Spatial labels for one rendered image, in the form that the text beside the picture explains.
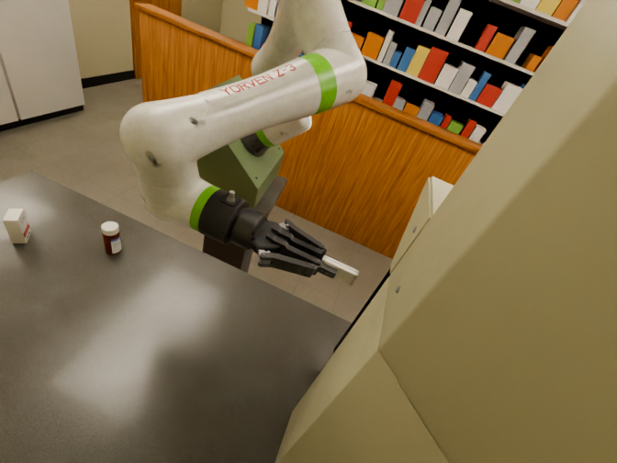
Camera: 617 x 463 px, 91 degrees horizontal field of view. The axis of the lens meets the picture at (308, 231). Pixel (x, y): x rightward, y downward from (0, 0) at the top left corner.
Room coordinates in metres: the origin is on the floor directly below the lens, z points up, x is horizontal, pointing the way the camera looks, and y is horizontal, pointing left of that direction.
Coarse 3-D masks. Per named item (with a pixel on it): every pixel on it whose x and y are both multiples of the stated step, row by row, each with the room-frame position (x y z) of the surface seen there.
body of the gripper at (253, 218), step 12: (240, 216) 0.41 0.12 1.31; (252, 216) 0.42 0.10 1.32; (264, 216) 0.44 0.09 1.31; (240, 228) 0.40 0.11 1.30; (252, 228) 0.40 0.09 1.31; (264, 228) 0.43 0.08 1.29; (240, 240) 0.39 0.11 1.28; (252, 240) 0.39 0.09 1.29; (264, 240) 0.40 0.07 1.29; (276, 252) 0.40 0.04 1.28
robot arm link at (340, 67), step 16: (320, 48) 0.72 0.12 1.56; (336, 48) 0.73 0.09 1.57; (352, 48) 0.74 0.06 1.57; (320, 64) 0.66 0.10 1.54; (336, 64) 0.69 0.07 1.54; (352, 64) 0.72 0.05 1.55; (320, 80) 0.64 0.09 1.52; (336, 80) 0.67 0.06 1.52; (352, 80) 0.71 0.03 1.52; (336, 96) 0.68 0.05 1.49; (352, 96) 0.73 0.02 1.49; (320, 112) 0.67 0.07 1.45
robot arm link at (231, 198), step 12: (216, 192) 0.43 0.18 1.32; (228, 192) 0.46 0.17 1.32; (216, 204) 0.41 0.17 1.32; (228, 204) 0.42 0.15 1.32; (240, 204) 0.43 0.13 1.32; (204, 216) 0.39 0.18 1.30; (216, 216) 0.39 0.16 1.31; (228, 216) 0.40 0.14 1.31; (204, 228) 0.39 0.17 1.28; (216, 228) 0.39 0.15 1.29; (228, 228) 0.39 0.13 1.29; (216, 240) 0.39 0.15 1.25; (228, 240) 0.40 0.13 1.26
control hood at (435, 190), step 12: (432, 180) 0.39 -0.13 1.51; (432, 192) 0.36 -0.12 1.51; (444, 192) 0.37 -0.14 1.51; (420, 204) 0.36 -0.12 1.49; (432, 204) 0.33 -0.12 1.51; (420, 216) 0.33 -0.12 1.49; (408, 228) 0.35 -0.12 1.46; (420, 228) 0.30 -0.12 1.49; (408, 240) 0.32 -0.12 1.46; (396, 252) 0.33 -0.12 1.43; (396, 264) 0.30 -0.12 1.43
